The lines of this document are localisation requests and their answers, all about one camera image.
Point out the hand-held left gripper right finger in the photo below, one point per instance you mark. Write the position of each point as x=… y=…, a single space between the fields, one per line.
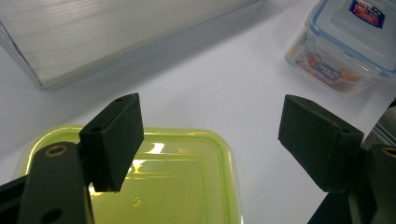
x=320 y=146

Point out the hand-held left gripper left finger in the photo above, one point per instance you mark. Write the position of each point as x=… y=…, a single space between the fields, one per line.
x=112 y=146

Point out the green plastic food container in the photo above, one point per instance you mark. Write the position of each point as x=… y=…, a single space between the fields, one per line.
x=186 y=186

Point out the clear container with blue lid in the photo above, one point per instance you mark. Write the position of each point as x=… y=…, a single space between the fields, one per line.
x=351 y=40

